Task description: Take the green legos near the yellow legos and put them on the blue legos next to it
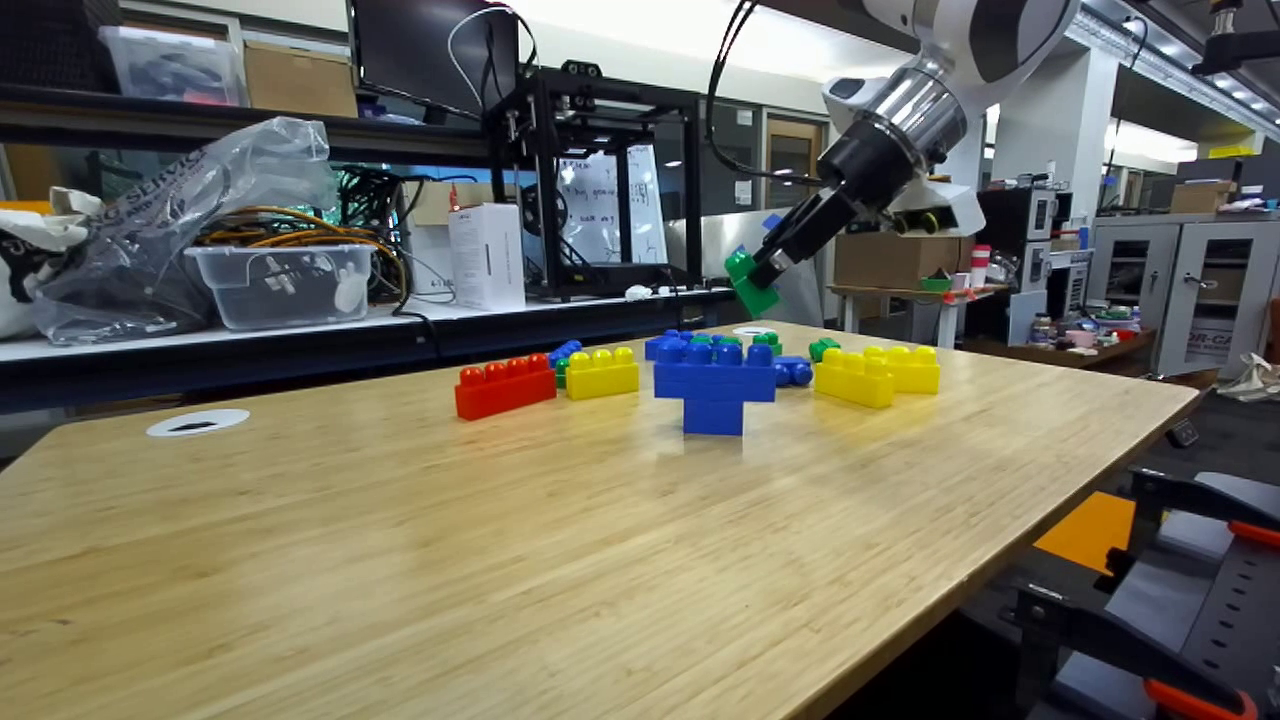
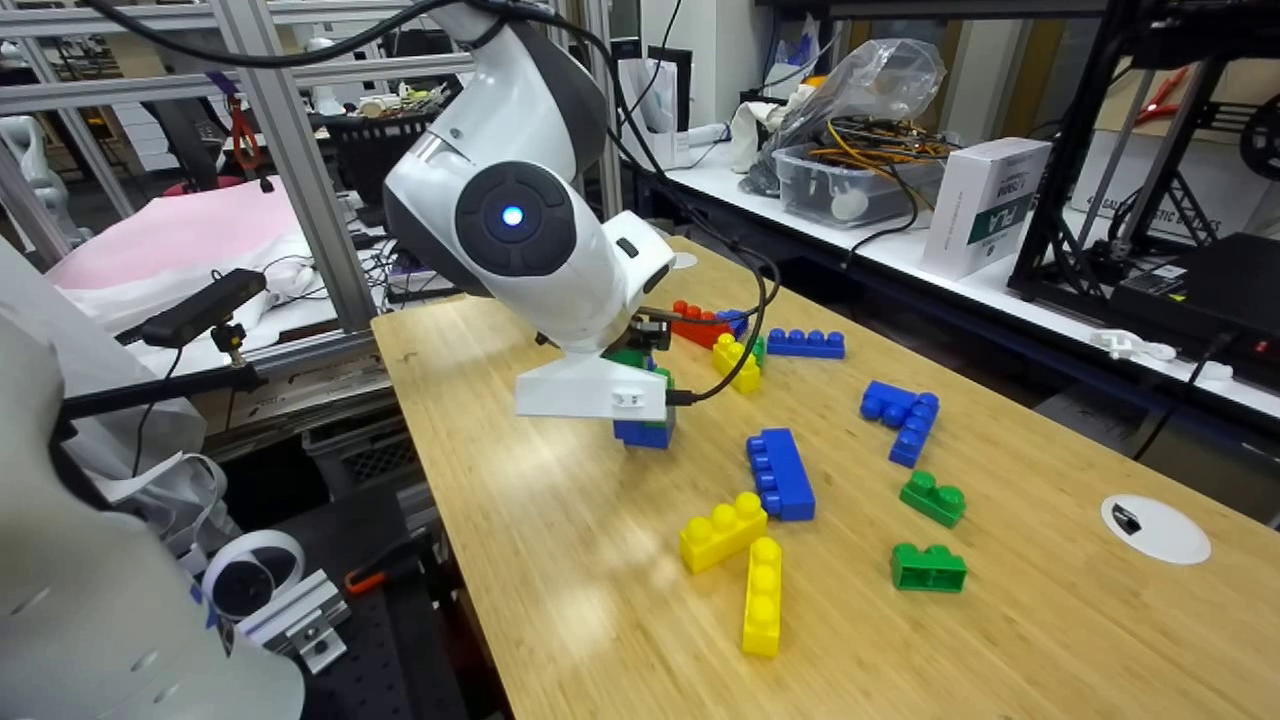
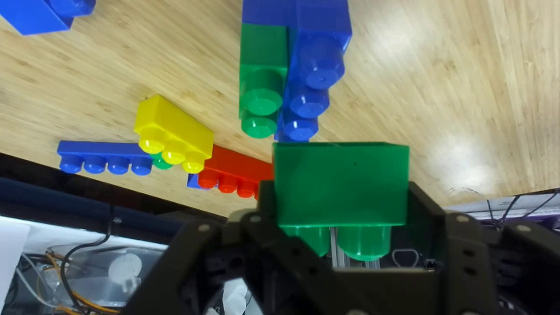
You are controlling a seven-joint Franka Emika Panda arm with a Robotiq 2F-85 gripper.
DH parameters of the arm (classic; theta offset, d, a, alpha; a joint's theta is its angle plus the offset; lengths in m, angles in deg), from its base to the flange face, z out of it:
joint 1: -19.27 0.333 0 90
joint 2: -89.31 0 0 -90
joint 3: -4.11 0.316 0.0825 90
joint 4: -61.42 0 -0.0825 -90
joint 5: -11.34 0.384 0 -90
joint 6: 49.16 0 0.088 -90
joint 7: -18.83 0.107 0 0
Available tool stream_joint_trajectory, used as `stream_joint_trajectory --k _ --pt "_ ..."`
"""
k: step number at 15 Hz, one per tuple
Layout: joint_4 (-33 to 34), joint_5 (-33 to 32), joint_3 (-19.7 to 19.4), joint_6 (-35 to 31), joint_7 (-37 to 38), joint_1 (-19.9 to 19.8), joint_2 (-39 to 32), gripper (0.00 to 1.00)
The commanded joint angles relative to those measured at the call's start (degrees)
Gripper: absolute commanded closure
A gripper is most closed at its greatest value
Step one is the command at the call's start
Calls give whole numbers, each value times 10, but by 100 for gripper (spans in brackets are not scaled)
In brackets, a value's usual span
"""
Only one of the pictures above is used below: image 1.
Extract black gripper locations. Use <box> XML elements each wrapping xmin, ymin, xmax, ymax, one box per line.
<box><xmin>752</xmin><ymin>119</ymin><xmax>923</xmax><ymax>293</ymax></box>

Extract large brown cardboard box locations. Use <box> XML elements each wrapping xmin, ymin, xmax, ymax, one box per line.
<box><xmin>838</xmin><ymin>227</ymin><xmax>977</xmax><ymax>299</ymax></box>

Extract stacked blue lego bricks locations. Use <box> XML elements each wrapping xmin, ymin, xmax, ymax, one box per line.
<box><xmin>649</xmin><ymin>331</ymin><xmax>794</xmax><ymax>441</ymax></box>

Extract long yellow lego brick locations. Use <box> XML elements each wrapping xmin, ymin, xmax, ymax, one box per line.
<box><xmin>873</xmin><ymin>339</ymin><xmax>945</xmax><ymax>399</ymax></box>

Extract short yellow lego brick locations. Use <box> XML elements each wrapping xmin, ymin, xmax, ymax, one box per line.
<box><xmin>560</xmin><ymin>343</ymin><xmax>644</xmax><ymax>403</ymax></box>

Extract white cardboard box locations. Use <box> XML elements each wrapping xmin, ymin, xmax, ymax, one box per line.
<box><xmin>446</xmin><ymin>199</ymin><xmax>529</xmax><ymax>313</ymax></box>

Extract red lego brick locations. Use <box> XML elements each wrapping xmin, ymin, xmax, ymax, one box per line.
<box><xmin>454</xmin><ymin>346</ymin><xmax>560</xmax><ymax>425</ymax></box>

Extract grey metal cabinet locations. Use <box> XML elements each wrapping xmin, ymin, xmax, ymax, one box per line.
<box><xmin>1086</xmin><ymin>210</ymin><xmax>1280</xmax><ymax>381</ymax></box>

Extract orange floor mat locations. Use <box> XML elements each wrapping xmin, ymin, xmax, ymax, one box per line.
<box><xmin>1033</xmin><ymin>489</ymin><xmax>1141</xmax><ymax>575</ymax></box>

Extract black monitor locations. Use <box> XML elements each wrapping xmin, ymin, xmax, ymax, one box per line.
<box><xmin>349</xmin><ymin>0</ymin><xmax>526</xmax><ymax>115</ymax></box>

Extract small brown cardboard box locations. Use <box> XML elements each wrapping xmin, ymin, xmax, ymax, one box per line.
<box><xmin>1170</xmin><ymin>175</ymin><xmax>1237</xmax><ymax>218</ymax></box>

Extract clear plastic container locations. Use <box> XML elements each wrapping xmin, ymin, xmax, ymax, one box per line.
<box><xmin>185</xmin><ymin>239</ymin><xmax>381</xmax><ymax>331</ymax></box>

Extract brown cardboard box on shelf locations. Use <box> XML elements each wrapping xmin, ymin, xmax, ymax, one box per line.
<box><xmin>240</xmin><ymin>41</ymin><xmax>361</xmax><ymax>119</ymax></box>

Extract small white table grommet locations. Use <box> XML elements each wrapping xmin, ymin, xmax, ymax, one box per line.
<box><xmin>146</xmin><ymin>403</ymin><xmax>254</xmax><ymax>441</ymax></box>

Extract clear plastic bag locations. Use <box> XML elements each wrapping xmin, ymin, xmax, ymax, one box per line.
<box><xmin>24</xmin><ymin>115</ymin><xmax>342</xmax><ymax>346</ymax></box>

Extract clear storage bin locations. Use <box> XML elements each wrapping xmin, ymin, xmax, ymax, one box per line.
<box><xmin>98</xmin><ymin>20</ymin><xmax>254</xmax><ymax>108</ymax></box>

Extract white workbench top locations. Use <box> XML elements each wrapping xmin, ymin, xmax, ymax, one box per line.
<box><xmin>0</xmin><ymin>280</ymin><xmax>746</xmax><ymax>369</ymax></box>

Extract black shelf board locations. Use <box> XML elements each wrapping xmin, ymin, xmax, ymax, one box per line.
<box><xmin>0</xmin><ymin>80</ymin><xmax>514</xmax><ymax>170</ymax></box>

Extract black 3D printer frame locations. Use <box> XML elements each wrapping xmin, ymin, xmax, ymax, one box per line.
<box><xmin>485</xmin><ymin>54</ymin><xmax>715</xmax><ymax>299</ymax></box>

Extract black overhead camera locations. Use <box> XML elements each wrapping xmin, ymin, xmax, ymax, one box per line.
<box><xmin>1193</xmin><ymin>0</ymin><xmax>1280</xmax><ymax>76</ymax></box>

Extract yellow cables bundle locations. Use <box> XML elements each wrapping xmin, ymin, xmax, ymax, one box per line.
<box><xmin>198</xmin><ymin>202</ymin><xmax>411</xmax><ymax>316</ymax></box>

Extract black cart with orange handles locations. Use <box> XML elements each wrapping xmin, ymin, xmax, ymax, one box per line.
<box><xmin>1012</xmin><ymin>465</ymin><xmax>1280</xmax><ymax>720</ymax></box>

